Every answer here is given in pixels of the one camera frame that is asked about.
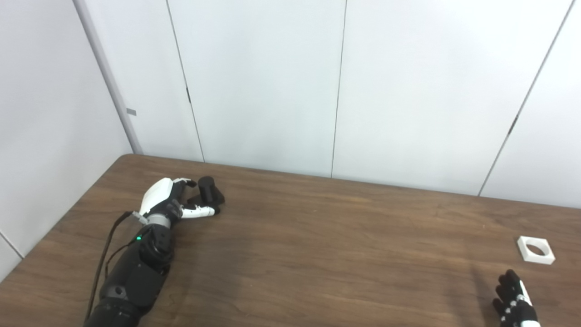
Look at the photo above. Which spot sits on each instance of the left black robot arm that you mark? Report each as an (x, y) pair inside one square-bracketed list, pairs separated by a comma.
[(136, 277)]

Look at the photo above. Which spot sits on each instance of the grey wall corner strip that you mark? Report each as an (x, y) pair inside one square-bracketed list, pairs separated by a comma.
[(109, 77)]

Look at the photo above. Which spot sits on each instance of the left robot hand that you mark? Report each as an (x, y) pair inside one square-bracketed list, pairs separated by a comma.
[(156, 195)]

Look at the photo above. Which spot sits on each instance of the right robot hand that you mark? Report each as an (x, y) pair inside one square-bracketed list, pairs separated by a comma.
[(515, 309)]

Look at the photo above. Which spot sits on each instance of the black peg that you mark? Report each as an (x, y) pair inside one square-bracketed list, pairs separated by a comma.
[(209, 190)]

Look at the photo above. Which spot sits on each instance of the white square piece with hole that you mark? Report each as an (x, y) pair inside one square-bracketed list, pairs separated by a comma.
[(540, 258)]

